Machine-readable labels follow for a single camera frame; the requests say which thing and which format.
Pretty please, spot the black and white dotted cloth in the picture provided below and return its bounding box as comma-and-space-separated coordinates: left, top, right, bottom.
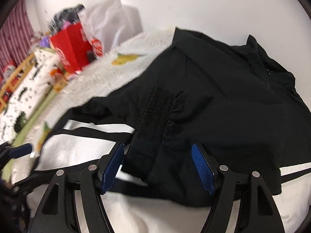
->
1, 48, 61, 143

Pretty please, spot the red striped curtain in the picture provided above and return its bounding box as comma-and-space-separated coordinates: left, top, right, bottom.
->
1, 0, 34, 70

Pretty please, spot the red paper shopping bag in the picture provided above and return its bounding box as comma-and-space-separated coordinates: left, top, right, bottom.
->
50, 23, 92, 74

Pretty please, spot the white lace fruit tablecloth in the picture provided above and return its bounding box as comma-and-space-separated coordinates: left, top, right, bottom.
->
26, 31, 310, 232

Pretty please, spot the white paper shopping bag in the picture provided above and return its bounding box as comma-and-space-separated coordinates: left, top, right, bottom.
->
78, 0, 143, 57

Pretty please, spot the wooden chair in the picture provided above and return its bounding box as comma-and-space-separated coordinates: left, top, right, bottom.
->
1, 52, 36, 111

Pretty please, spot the black jacket with white stripes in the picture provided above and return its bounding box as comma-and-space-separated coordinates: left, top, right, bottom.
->
34, 29, 310, 207

